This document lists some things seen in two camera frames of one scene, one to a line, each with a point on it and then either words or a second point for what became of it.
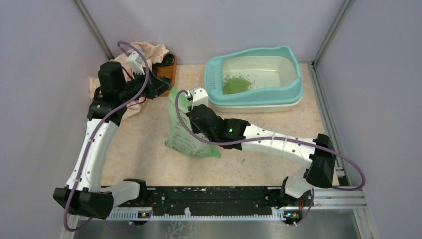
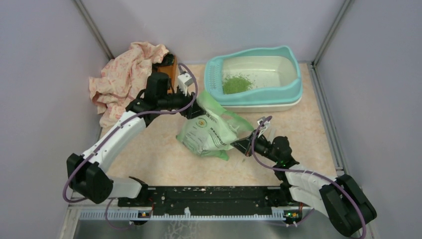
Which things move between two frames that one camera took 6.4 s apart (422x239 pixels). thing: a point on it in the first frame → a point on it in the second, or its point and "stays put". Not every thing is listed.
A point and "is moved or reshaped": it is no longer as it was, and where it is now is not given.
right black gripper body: (210, 138) → (263, 148)
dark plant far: (167, 60) stays put
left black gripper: (156, 86) → (194, 111)
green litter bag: (178, 138) is moved or reshaped
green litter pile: (235, 84) stays put
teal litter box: (266, 79) stays put
